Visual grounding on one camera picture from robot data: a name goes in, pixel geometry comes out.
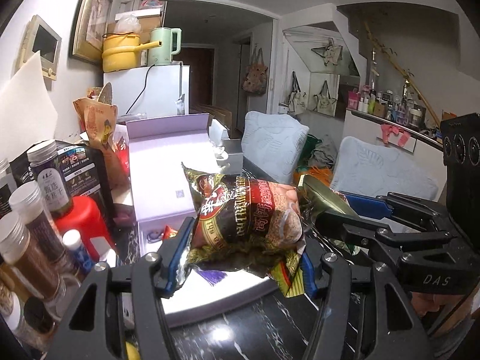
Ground gold framed picture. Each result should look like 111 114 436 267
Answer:
71 0 113 64

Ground white mini fridge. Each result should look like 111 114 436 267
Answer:
103 64 191 118

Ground person's hand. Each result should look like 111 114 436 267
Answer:
411 292 463 317

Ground brown spice jar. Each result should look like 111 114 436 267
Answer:
1 212 60 302

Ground black kettle cable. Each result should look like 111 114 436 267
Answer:
124 63 155 116

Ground brown hanging bag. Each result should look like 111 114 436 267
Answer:
241 46 269 96

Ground dark spice jar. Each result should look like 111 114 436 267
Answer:
27 140 72 219

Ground near leaf pattern cushion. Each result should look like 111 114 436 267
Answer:
330 136 439 201

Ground leaf pattern cushion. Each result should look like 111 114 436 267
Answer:
241 111 309 184
330 136 439 201

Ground green electric kettle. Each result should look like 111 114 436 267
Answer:
147 27 182 66

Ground red snack packet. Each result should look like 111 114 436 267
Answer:
162 225 178 241

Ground yellow pot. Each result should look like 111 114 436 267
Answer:
102 33 163 73

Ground far leaf pattern cushion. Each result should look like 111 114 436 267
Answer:
241 111 309 184

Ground black printed snack bag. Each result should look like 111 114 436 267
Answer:
9 140 115 224

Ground pink cloth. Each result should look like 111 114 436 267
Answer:
381 124 411 148

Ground small white cap bottle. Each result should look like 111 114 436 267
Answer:
62 229 95 275

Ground brown paper snack bag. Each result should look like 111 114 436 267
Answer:
73 97 128 189

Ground wall intercom monitor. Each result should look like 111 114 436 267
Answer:
16 15 62 81

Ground orange bag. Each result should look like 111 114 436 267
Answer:
293 166 333 187

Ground lavender gift box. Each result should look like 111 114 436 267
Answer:
126 114 278 327

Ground purple tassel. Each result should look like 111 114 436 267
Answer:
195 267 227 286

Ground dark printed snack bag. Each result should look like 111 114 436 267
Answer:
181 161 362 299

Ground canvas tote bag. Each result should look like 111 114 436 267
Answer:
313 80 337 116

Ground white ceramic teapot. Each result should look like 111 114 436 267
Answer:
214 145 230 167

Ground yellow lemon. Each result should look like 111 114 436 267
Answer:
125 342 141 360

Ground red plastic canister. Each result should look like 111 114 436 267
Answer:
54 196 116 262

